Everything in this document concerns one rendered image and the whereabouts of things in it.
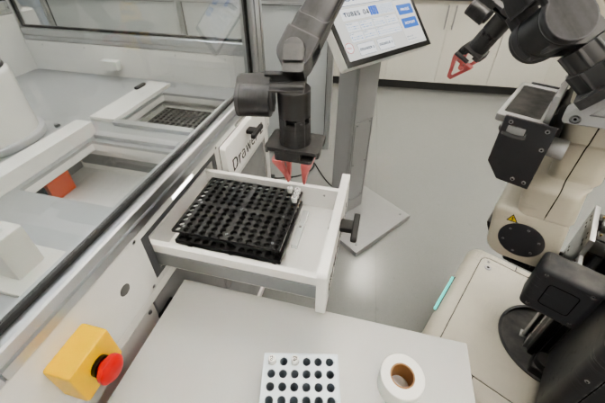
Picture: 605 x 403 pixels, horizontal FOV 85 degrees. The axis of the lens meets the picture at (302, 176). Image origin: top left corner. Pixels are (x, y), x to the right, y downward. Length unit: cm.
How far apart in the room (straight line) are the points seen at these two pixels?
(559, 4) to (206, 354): 80
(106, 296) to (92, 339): 8
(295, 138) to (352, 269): 124
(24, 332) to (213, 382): 29
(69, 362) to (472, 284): 128
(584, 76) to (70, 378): 85
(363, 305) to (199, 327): 104
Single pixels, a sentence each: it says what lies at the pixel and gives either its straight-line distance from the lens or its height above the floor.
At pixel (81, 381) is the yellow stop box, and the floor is 89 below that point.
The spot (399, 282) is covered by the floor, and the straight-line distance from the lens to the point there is 175.
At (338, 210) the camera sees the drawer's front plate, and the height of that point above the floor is 93.
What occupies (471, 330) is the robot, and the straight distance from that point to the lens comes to 136.
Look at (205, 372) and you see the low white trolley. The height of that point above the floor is 76.
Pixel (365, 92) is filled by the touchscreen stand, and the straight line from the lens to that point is 159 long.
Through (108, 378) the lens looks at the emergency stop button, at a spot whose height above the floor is 88.
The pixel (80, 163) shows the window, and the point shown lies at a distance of 56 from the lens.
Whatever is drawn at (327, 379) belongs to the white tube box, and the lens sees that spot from 62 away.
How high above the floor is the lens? 137
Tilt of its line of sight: 37 degrees down
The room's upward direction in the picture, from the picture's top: straight up
